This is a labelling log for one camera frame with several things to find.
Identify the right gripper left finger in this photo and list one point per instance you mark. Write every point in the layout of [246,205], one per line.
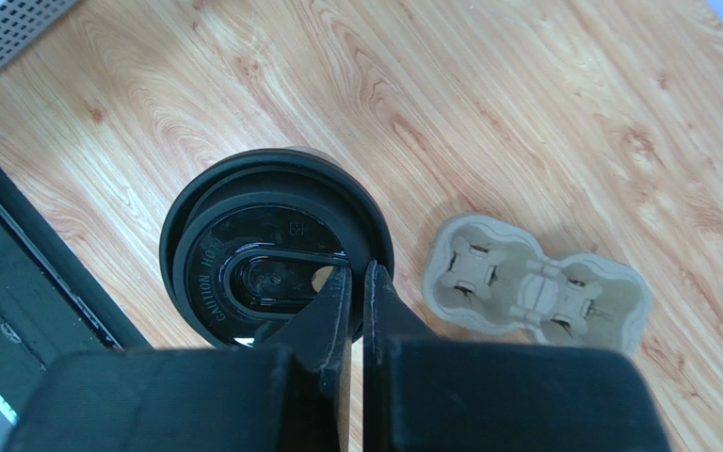
[288,394]

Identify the single black cup lid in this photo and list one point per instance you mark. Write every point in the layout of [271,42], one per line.
[241,243]

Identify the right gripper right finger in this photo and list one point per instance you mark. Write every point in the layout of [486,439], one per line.
[422,392]

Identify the white plastic basket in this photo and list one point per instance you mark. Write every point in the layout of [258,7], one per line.
[4,31]

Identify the bottom pulp cup carrier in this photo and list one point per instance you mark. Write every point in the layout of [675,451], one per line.
[489,276]

